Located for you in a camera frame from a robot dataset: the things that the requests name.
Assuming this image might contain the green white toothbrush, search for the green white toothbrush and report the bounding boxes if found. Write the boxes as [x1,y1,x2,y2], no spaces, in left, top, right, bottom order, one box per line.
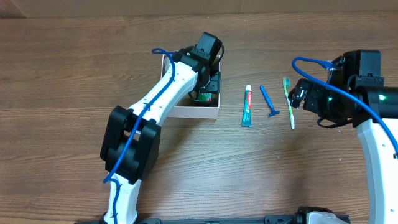
[282,77,295,130]

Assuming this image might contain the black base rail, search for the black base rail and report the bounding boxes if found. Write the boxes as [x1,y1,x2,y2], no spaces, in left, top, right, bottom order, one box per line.
[136,215,294,224]

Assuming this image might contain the green Colgate toothpaste tube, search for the green Colgate toothpaste tube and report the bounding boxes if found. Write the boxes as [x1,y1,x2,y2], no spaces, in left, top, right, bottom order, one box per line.
[241,85,252,127]

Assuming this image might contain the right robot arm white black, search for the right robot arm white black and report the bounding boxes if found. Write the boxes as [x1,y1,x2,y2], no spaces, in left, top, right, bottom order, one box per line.
[288,50,397,223]

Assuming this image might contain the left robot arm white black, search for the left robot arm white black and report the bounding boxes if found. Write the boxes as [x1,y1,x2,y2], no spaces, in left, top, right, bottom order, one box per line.
[99,32,224,223]

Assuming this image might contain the green Dettol soap packet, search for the green Dettol soap packet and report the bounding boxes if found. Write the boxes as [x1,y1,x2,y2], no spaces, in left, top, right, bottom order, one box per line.
[194,93,213,106]

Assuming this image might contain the open white cardboard box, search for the open white cardboard box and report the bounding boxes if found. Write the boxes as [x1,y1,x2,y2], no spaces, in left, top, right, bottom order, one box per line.
[167,64,221,119]

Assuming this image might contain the blue disposable razor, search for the blue disposable razor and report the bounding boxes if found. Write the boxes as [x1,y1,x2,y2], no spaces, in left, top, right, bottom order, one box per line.
[260,85,280,117]

